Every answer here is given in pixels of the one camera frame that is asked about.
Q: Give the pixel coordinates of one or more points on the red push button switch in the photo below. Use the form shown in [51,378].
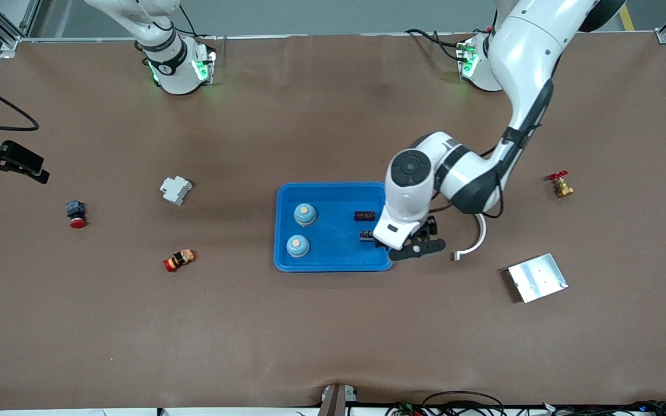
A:
[76,215]

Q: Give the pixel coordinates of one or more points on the white curved plastic bracket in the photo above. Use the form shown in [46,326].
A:
[474,249]

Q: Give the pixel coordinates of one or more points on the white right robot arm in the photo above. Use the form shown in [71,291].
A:
[177,69]

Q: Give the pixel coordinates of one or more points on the small black purple component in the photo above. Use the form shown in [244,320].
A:
[366,235]

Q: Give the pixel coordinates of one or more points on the silver metal plate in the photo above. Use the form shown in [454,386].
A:
[538,278]

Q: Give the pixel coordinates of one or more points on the black left camera mounting plate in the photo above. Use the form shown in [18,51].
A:
[425,248]

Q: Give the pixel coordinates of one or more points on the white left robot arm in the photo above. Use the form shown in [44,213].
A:
[529,46]

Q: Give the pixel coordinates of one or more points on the blue plastic tray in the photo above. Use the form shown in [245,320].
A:
[333,254]

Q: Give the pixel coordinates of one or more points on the red and orange button switch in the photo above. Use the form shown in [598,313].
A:
[178,260]

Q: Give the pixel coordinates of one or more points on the white circuit breaker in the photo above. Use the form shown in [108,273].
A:
[176,190]

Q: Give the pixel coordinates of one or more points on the plain brown tall capacitor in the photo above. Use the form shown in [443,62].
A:
[365,216]

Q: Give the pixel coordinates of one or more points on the blue bell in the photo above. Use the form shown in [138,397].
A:
[298,246]
[304,214]

